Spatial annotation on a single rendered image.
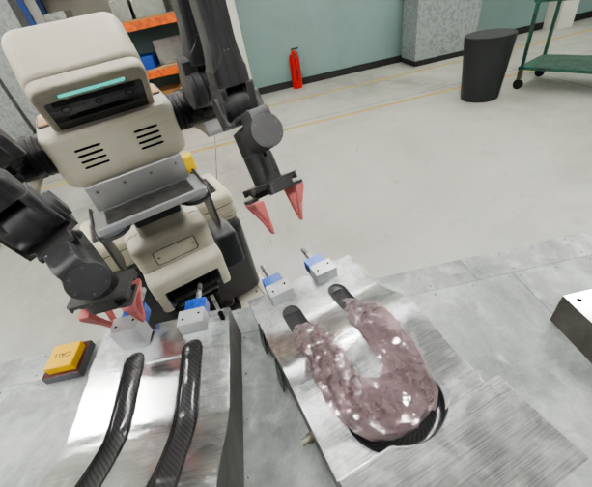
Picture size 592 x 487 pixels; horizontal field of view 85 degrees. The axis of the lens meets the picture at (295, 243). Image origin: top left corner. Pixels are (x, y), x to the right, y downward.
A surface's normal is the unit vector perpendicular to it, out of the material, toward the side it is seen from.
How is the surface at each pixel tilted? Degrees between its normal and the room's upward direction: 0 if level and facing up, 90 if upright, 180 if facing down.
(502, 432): 0
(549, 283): 0
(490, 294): 0
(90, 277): 89
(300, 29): 90
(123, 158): 98
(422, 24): 90
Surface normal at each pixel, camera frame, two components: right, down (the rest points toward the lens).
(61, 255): -0.29, -0.59
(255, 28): 0.21, 0.59
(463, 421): -0.16, -0.76
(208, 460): -0.21, -0.96
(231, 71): 0.52, 0.48
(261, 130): 0.39, 0.09
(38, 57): 0.23, -0.24
